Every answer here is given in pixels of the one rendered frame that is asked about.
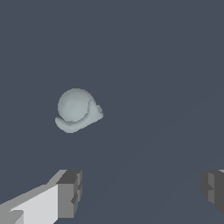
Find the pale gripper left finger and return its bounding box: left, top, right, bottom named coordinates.
left=0, top=169, right=83, bottom=224

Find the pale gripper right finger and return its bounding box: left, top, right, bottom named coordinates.
left=200, top=169, right=224, bottom=216

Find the pale grey rounded object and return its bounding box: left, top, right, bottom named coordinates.
left=54, top=87, right=104, bottom=134

